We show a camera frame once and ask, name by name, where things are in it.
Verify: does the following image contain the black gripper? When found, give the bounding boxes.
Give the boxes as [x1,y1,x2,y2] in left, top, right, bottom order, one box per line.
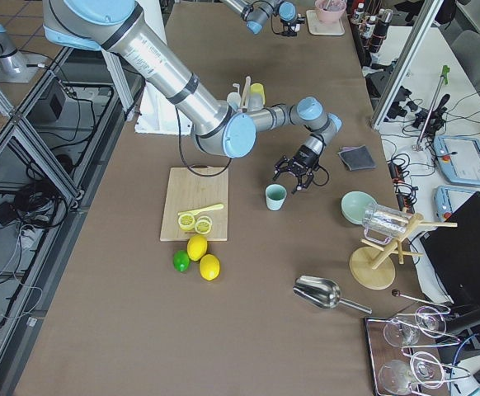
[272,144,320,194]
[280,14,305,37]

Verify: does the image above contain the mint green cup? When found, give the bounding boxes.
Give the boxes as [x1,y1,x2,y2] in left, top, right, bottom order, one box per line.
[265,184,287,211]

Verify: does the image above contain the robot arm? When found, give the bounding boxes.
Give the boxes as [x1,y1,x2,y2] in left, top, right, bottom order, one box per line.
[222,0,305,37]
[43,1,342,190]

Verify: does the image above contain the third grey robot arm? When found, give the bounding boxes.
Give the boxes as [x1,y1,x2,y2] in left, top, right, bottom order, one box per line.
[0,24,36,83]

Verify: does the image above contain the yellow cup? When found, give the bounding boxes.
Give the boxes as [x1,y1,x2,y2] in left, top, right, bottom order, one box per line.
[250,82,266,104]

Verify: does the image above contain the grey cup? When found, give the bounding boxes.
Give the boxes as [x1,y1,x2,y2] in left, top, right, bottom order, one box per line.
[247,92,264,112]

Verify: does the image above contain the light blue cup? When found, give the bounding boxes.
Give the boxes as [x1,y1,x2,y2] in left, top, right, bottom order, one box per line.
[226,92,241,111]

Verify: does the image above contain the cream tray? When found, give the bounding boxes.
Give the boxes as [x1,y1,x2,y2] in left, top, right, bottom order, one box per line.
[306,10,345,36]

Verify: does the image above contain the pink bowl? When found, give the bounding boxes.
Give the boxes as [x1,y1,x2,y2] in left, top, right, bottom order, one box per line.
[314,0,346,24]

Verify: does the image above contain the grey cloth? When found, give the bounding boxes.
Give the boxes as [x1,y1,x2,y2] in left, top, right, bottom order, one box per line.
[337,145,376,172]

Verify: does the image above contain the green bowl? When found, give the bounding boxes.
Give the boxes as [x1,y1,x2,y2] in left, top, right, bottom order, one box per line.
[341,191,377,225]

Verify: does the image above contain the yellow plastic knife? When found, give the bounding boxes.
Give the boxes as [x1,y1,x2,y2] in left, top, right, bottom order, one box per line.
[177,203,224,216]

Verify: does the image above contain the clear glass pitcher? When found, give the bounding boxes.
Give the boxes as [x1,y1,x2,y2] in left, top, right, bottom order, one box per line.
[362,203,412,245]

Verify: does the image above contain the lower left lemon slice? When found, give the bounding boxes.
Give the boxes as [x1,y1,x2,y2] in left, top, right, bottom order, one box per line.
[194,216,213,235]

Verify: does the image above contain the wooden cutting board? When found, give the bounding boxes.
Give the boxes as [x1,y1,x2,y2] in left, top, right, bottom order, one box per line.
[159,167,228,242]

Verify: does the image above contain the yellow lemon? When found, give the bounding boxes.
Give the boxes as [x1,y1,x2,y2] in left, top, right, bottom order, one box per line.
[186,234,208,262]
[199,254,221,281]

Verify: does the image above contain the metal scoop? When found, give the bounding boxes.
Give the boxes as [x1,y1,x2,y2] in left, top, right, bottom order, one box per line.
[293,275,372,314]

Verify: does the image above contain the wooden mug tree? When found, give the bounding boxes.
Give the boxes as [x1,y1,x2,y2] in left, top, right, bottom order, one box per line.
[349,213,458,290]

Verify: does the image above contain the green lime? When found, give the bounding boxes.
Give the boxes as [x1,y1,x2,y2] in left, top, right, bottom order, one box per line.
[172,250,191,272]

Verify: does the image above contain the teach pendant tablet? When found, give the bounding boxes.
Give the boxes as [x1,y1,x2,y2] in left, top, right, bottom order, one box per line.
[433,135,480,186]
[434,185,477,222]

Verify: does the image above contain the black monitor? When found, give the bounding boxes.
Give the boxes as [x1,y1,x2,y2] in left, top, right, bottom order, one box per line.
[420,192,480,305]

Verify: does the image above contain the wine glass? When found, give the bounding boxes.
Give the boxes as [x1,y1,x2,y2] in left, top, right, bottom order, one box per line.
[379,351,445,395]
[383,305,446,347]

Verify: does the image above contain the black glass rack tray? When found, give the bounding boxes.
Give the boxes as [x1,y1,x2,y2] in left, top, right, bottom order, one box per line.
[365,318,480,395]

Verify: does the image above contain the white wire cup holder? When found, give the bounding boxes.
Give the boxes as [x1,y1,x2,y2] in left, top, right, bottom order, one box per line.
[233,75,252,112]

